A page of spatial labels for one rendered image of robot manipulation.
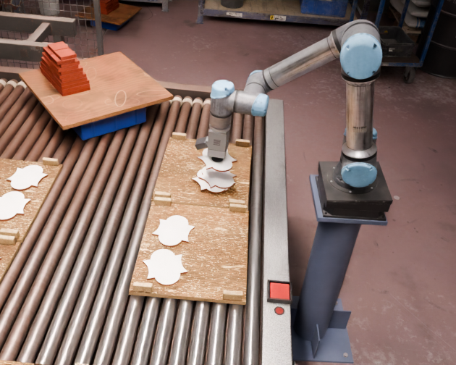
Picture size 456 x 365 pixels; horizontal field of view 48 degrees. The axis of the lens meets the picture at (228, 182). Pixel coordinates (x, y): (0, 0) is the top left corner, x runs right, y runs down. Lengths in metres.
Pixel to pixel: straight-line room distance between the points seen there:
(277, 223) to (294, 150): 2.05
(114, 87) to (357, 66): 1.16
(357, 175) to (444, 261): 1.62
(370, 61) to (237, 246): 0.71
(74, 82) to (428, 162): 2.72
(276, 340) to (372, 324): 1.36
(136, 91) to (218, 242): 0.88
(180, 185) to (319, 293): 0.85
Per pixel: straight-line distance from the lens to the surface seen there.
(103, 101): 2.24
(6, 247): 1.78
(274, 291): 1.62
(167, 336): 1.51
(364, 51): 1.56
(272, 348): 1.51
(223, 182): 1.92
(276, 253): 1.75
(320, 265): 2.27
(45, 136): 2.28
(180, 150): 2.12
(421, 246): 3.35
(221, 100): 1.71
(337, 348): 2.68
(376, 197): 1.98
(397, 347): 2.80
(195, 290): 1.59
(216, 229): 1.76
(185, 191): 1.91
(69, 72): 2.27
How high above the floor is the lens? 2.16
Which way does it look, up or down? 39 degrees down
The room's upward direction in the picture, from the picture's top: 5 degrees clockwise
